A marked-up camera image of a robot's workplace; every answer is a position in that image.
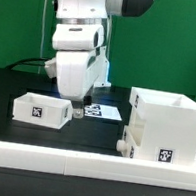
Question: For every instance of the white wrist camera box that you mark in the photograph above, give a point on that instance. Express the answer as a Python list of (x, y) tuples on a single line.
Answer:
[(78, 37)]

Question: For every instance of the white drawer cabinet frame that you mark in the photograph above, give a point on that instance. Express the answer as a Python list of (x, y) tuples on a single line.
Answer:
[(168, 122)]

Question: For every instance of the white front fence rail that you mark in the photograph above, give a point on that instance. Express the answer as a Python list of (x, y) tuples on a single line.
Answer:
[(72, 163)]

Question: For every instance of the white front drawer box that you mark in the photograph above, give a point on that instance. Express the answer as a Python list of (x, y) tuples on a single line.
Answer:
[(130, 143)]

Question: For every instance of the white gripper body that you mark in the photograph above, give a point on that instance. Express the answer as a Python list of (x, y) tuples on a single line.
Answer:
[(77, 72)]

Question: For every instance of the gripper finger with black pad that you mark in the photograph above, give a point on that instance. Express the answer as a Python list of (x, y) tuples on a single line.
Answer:
[(78, 110)]

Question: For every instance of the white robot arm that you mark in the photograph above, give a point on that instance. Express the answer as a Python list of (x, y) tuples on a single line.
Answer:
[(95, 12)]

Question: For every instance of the white drawer box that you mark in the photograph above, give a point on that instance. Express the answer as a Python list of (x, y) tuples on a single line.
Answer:
[(42, 110), (130, 143)]

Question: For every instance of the white marker sheet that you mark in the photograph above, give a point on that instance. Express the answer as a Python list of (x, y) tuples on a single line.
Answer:
[(103, 112)]

